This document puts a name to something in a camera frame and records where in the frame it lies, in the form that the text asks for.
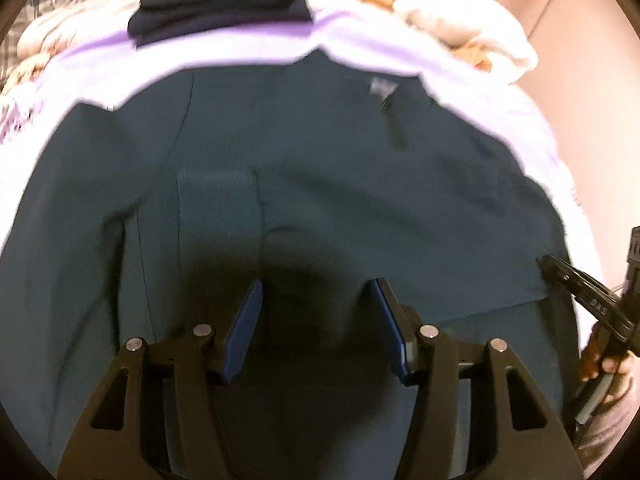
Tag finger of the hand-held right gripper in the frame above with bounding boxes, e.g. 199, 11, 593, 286
537, 254, 633, 342

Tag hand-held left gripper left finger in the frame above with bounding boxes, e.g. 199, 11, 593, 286
57, 279, 265, 480

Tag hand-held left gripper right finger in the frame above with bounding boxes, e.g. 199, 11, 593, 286
369, 277, 586, 480

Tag dark large garment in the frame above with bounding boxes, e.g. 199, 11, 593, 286
0, 52, 583, 480

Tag person's right forearm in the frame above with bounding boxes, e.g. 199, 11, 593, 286
575, 400, 628, 467

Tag folded navy clothes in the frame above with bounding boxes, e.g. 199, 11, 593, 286
127, 0, 313, 48

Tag person's right hand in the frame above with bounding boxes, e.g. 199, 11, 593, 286
579, 320, 636, 411

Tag purple floral bedsheet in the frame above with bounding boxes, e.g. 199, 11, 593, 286
0, 0, 608, 356

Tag white plush toy orange feet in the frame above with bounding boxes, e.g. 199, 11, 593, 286
300, 0, 540, 86

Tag orange patterned blanket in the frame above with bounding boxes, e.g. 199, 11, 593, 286
0, 52, 58, 100

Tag pale pink pillow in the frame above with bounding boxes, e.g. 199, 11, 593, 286
17, 0, 143, 58

